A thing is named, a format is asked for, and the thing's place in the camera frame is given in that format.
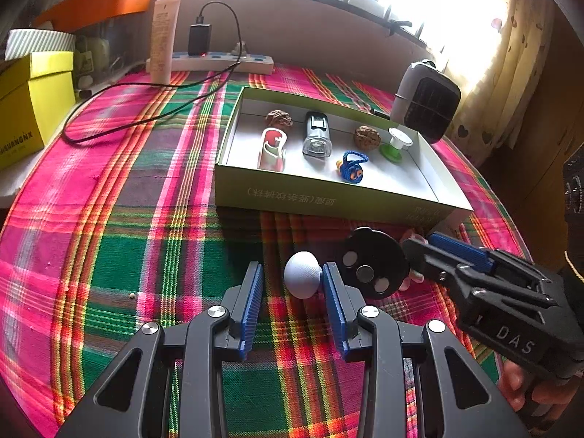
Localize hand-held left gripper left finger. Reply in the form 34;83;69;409
55;261;265;438

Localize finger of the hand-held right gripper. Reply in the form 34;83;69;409
400;237;560;308
429;232;564;284

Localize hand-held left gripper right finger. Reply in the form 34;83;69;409
322;261;532;438

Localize white ball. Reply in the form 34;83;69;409
284;252;322;299

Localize black round disc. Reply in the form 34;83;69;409
342;227;409;302

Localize green cardboard box tray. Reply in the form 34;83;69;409
214;86;474;234

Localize white and green spool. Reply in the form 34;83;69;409
382;128;414;162

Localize blue orange knitted toy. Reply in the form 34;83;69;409
338;152;369;183

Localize red and white clip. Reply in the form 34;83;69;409
258;128;288;172

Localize clear bike light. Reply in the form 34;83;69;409
302;111;330;158

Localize person's right hand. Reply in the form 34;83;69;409
499;360;580;423

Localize plaid blanket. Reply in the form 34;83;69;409
0;61;532;438

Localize brown walnut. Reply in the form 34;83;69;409
354;125;381;150
265;108;293;127

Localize grey portable heater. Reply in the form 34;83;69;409
390;60;461;144

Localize cream heart-print curtain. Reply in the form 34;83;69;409
442;0;557;165

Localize white power strip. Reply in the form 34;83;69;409
146;50;274;74

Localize black charger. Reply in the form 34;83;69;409
189;23;213;55

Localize beige cream tube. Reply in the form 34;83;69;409
150;0;182;84

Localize yellow cardboard box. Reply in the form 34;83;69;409
0;51;76;169

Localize clear container with green items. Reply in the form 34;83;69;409
75;32;138;89

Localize striped cardboard box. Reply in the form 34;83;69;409
4;30;76;60

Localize orange plastic tray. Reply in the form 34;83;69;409
34;0;153;28

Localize black charger cable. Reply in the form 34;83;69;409
63;2;242;144

